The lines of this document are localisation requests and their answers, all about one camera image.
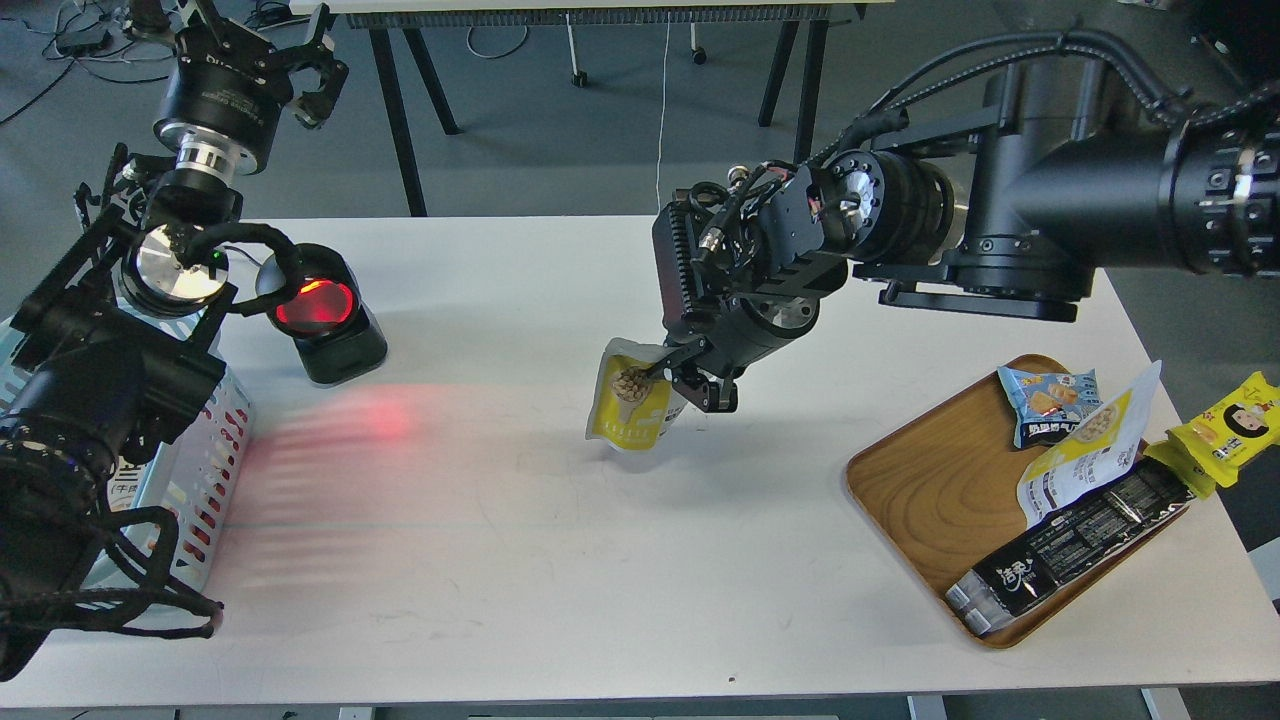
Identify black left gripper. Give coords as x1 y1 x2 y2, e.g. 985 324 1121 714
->
125 1 349 174

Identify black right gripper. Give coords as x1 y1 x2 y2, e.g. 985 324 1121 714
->
628 165 849 413

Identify yellow white snack pouch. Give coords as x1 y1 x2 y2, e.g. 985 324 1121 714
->
1016 360 1162 529
585 337 687 452

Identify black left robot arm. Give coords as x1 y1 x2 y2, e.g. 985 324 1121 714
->
1 1 355 680

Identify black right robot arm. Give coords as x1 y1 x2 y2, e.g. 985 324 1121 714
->
640 29 1277 413

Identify blue snack packet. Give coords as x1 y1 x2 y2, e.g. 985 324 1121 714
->
996 366 1102 448

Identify light blue plastic basket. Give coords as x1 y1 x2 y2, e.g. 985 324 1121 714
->
1 319 255 591

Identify black long snack package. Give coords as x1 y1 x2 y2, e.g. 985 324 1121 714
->
943 457 1196 637

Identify snack packs inside basket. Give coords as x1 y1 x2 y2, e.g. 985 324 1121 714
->
106 459 160 512

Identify yellow cartoon snack packet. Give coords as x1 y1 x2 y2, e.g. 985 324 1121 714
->
1143 372 1279 498

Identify black barcode scanner red window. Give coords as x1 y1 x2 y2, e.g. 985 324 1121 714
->
268 243 388 386

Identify background table black legs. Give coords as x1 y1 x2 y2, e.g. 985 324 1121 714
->
291 0 896 218

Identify floor cables and adapter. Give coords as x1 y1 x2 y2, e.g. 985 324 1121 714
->
0 0 291 126

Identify white hanging cable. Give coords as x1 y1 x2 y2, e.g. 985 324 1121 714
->
655 20 673 215

